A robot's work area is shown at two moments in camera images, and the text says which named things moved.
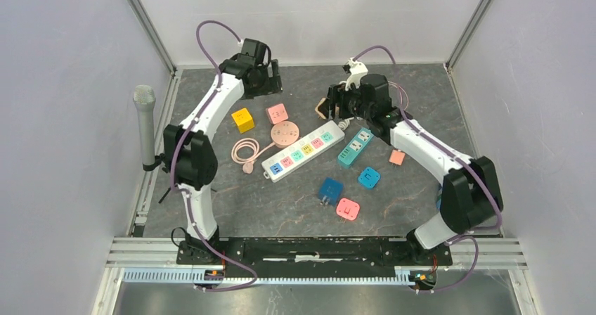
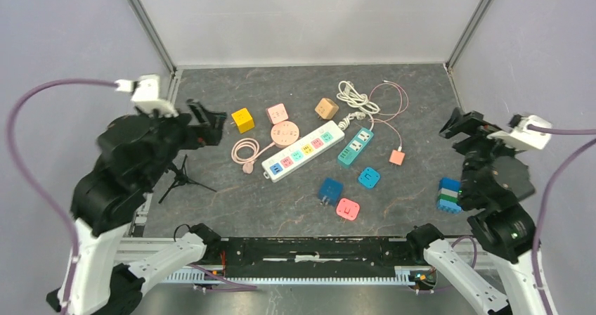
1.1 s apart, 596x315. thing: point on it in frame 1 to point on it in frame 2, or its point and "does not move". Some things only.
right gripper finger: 332,95 to 462,124
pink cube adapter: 277,113 does not move
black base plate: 315,254 does not move
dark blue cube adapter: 330,191 does not move
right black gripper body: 363,110 to 474,159
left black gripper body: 266,85 to 174,134
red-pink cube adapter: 347,209 does not move
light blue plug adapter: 369,177 does not move
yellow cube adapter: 243,119 does not move
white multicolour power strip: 299,153 does not move
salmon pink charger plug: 397,157 does not move
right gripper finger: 347,104 to 474,142
